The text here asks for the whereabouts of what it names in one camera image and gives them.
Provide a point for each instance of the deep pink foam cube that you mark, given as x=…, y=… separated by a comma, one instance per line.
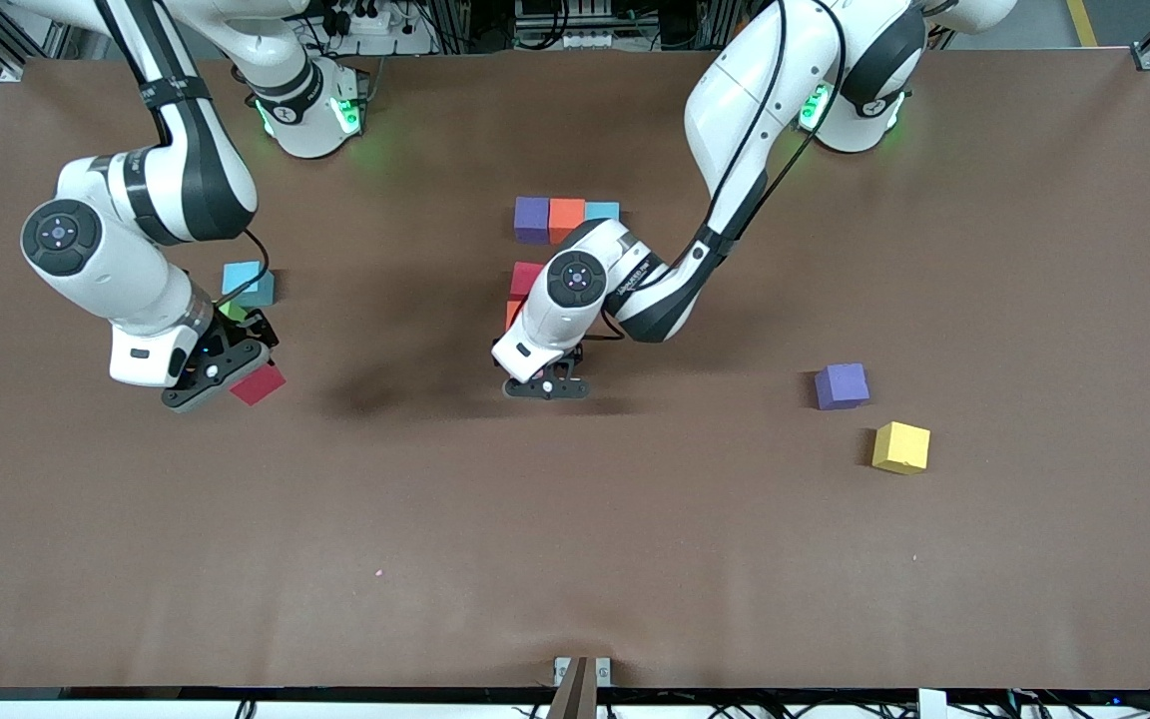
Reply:
x=525, y=278
x=264, y=384

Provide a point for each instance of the orange foam cube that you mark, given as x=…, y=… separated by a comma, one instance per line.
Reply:
x=513, y=315
x=565, y=215

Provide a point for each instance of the dented violet blue foam cube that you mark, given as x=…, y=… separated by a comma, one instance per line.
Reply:
x=532, y=220

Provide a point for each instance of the light blue foam cube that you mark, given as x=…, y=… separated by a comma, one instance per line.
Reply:
x=603, y=211
x=241, y=278

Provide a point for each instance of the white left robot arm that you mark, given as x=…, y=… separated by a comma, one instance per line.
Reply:
x=765, y=90

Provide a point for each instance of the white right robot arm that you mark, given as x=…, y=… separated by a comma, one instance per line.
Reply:
x=116, y=270

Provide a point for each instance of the green foam cube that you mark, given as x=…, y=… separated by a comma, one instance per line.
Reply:
x=232, y=310

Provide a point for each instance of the brown table mat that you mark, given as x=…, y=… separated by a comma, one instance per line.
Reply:
x=535, y=499

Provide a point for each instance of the white slotted device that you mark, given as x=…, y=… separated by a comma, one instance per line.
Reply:
x=585, y=38

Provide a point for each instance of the white power strip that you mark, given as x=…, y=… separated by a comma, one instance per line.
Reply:
x=375, y=25

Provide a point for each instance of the yellow foam cube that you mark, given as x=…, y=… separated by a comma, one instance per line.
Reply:
x=900, y=446

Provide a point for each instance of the metal bracket with brown post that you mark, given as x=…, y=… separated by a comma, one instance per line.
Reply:
x=575, y=694

